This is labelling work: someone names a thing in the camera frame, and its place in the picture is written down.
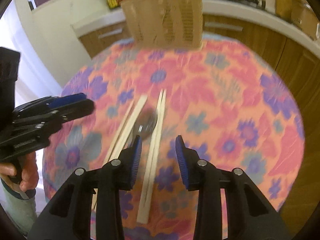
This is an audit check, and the wooden kitchen counter cabinet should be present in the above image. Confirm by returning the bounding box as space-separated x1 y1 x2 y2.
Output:
71 0 320 140

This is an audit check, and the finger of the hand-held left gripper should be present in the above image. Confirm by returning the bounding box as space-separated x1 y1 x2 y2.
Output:
12 93 88 117
0 99 95 160

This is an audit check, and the beige plastic utensil basket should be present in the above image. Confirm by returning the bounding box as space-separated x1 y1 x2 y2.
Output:
121 0 204 49

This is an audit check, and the person's left forearm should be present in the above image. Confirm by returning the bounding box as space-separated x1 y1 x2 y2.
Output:
0 177 38 233

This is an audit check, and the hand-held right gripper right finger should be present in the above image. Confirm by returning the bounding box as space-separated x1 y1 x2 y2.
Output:
175 135 292 240

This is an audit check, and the floral tablecloth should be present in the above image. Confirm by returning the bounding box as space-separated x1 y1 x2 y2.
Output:
41 34 305 240

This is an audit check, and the wooden chopstick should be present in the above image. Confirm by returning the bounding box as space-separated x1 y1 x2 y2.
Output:
144 89 167 223
137 90 163 223
102 102 135 163
92 95 149 212

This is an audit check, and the person's left hand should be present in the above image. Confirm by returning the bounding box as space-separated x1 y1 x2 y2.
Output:
0 152 39 193

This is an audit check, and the metal spoon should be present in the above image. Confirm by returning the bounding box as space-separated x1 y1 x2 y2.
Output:
132 109 158 139

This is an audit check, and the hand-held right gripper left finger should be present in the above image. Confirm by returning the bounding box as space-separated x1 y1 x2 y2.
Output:
27 135 143 240

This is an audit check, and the long steel drawer handle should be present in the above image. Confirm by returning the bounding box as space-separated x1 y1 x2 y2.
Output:
98 29 123 39

